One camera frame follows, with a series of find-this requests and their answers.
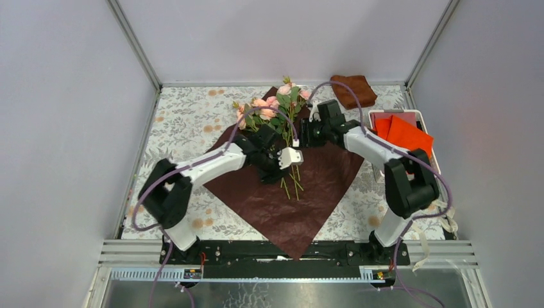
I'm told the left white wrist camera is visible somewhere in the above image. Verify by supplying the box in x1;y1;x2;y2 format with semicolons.
277;147;304;170

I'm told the cream printed ribbon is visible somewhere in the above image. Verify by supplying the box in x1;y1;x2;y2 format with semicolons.
410;200;459;273

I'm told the dark red wrapping paper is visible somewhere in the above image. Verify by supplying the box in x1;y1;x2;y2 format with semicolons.
203;86;366;261

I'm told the orange cloth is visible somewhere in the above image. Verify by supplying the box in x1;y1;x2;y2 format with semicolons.
375;117;434;159

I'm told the brown folded cloth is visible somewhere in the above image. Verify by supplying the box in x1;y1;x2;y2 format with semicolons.
330;75;377;110

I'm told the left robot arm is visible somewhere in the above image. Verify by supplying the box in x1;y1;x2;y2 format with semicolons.
138;126;286;264

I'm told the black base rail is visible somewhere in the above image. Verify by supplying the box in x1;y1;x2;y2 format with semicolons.
159;240;411;282

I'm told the floral tablecloth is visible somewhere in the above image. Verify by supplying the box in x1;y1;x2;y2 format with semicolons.
120;85;447;243

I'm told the dark red paper in basket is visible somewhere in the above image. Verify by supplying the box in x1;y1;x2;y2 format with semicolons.
370;112;418;126

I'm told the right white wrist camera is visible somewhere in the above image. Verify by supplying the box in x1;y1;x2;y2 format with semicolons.
309;103;321;123

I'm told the pink fake flower bouquet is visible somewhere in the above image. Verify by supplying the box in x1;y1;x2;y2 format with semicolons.
231;75;313;201

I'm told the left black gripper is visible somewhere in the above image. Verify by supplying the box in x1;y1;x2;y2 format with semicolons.
255;148;289;186

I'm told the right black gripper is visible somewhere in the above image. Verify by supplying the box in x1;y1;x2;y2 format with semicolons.
296;118;330;150

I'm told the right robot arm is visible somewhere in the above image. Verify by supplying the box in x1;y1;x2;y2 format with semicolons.
299;100;439;264

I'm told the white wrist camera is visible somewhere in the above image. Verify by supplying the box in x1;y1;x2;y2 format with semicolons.
277;147;304;170
309;103;321;123

